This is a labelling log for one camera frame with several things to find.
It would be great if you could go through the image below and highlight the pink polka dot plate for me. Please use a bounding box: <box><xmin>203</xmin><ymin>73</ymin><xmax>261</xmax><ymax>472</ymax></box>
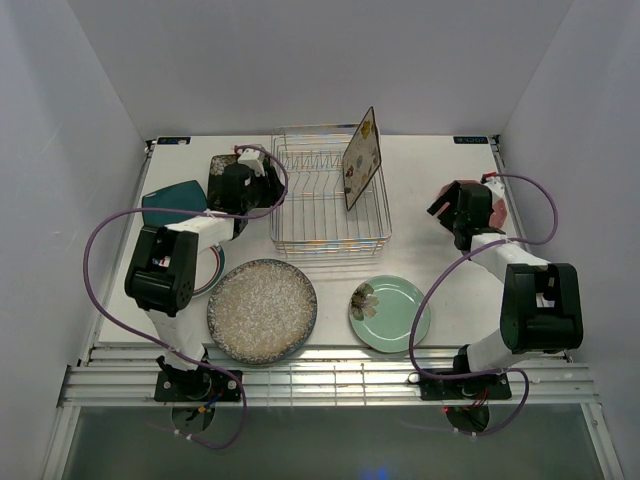
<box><xmin>437</xmin><ymin>180</ymin><xmax>508</xmax><ymax>229</ymax></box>

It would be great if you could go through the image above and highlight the black floral square plate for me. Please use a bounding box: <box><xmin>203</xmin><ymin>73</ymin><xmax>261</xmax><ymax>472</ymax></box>
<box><xmin>206</xmin><ymin>154</ymin><xmax>237</xmax><ymax>211</ymax></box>

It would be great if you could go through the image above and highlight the large speckled round plate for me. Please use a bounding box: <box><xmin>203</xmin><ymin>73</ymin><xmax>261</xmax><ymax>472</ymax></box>
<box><xmin>207</xmin><ymin>259</ymin><xmax>318</xmax><ymax>365</ymax></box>

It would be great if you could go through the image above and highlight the wire dish rack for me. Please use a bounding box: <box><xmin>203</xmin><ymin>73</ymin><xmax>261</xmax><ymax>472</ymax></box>
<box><xmin>270</xmin><ymin>124</ymin><xmax>392</xmax><ymax>258</ymax></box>

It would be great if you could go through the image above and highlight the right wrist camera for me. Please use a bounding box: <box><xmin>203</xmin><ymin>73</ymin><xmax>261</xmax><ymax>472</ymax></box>
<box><xmin>481</xmin><ymin>172</ymin><xmax>505</xmax><ymax>204</ymax></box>

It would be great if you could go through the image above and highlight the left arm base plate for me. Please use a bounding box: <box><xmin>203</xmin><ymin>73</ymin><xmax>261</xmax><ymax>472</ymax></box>
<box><xmin>153</xmin><ymin>369</ymin><xmax>243</xmax><ymax>403</ymax></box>

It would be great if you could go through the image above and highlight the cream flower square plate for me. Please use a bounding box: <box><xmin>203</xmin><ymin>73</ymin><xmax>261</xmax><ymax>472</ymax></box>
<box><xmin>342</xmin><ymin>106</ymin><xmax>381</xmax><ymax>211</ymax></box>

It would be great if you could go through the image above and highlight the white plate green rim left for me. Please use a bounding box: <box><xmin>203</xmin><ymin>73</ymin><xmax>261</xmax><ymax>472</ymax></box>
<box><xmin>193</xmin><ymin>245</ymin><xmax>226</xmax><ymax>297</ymax></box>

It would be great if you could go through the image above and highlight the teal square plate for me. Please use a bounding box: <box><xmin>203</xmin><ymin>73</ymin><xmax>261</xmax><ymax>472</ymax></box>
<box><xmin>141</xmin><ymin>180</ymin><xmax>207</xmax><ymax>227</ymax></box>

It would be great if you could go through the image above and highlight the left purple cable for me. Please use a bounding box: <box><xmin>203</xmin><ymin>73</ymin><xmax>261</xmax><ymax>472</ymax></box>
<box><xmin>82</xmin><ymin>144</ymin><xmax>290</xmax><ymax>450</ymax></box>

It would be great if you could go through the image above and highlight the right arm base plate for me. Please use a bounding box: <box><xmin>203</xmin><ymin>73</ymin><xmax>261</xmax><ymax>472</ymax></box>
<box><xmin>407</xmin><ymin>369</ymin><xmax>512</xmax><ymax>401</ymax></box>

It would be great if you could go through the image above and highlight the left blue table label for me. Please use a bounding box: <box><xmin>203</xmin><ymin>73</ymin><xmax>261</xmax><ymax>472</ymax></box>
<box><xmin>156</xmin><ymin>136</ymin><xmax>191</xmax><ymax>146</ymax></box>

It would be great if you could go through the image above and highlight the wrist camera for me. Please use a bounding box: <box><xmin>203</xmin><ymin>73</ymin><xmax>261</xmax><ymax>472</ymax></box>
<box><xmin>237</xmin><ymin>148</ymin><xmax>265</xmax><ymax>177</ymax></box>
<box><xmin>481</xmin><ymin>172</ymin><xmax>505</xmax><ymax>204</ymax></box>

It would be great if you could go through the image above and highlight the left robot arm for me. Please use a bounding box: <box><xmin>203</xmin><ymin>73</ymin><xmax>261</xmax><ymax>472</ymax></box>
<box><xmin>124</xmin><ymin>154</ymin><xmax>284</xmax><ymax>400</ymax></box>

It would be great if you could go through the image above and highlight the mint green flower plate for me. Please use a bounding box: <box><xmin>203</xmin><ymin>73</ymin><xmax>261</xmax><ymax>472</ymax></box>
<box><xmin>348</xmin><ymin>275</ymin><xmax>424</xmax><ymax>354</ymax></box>

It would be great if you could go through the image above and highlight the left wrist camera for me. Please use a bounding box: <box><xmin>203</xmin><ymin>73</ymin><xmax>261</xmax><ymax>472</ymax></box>
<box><xmin>237</xmin><ymin>148</ymin><xmax>265</xmax><ymax>177</ymax></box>

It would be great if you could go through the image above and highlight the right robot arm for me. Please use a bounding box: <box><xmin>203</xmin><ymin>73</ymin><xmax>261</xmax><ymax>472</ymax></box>
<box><xmin>428</xmin><ymin>175</ymin><xmax>584</xmax><ymax>397</ymax></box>

